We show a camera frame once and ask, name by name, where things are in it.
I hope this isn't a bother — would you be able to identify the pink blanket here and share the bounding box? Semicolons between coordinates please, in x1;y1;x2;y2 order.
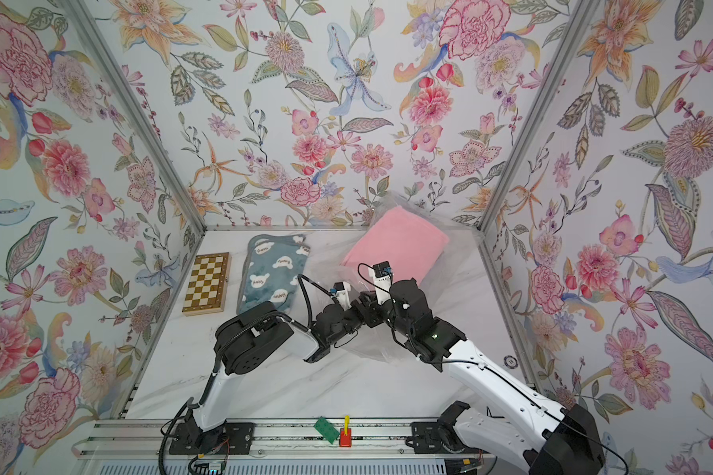
342;207;450;283

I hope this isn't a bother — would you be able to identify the clear plastic vacuum bag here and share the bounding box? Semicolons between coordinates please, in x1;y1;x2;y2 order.
324;192;483;334

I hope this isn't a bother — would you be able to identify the teal bear pattern blanket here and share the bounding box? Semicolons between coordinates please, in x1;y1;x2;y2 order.
236;234;310;314

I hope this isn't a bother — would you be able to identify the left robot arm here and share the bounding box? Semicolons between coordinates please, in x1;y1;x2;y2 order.
187;301;364;437

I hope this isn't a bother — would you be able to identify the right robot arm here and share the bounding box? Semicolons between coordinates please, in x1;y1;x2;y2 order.
350;280;608;474

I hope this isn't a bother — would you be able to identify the green tag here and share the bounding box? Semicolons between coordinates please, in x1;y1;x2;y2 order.
314;418;340;445

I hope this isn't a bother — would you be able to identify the red yellow clip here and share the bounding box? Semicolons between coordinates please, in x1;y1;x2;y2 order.
339;416;353;448

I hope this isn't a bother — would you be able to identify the wooden chessboard box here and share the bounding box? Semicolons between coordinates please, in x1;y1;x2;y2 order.
182;253;231;316

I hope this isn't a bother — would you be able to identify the small circuit board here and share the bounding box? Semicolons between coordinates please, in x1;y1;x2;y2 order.
187;455;226;475

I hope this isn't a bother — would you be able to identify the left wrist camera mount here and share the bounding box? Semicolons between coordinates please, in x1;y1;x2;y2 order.
331;281;352;310

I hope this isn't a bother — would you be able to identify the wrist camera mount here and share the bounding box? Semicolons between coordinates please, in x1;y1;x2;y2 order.
331;281;352;310
370;261;393;294

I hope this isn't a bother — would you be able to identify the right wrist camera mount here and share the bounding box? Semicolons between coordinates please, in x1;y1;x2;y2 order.
370;261;393;294

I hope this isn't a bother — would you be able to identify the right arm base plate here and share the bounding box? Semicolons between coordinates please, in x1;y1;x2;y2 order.
404;421;479;455

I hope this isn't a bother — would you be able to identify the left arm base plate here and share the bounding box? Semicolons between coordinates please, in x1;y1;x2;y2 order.
168;421;255;455

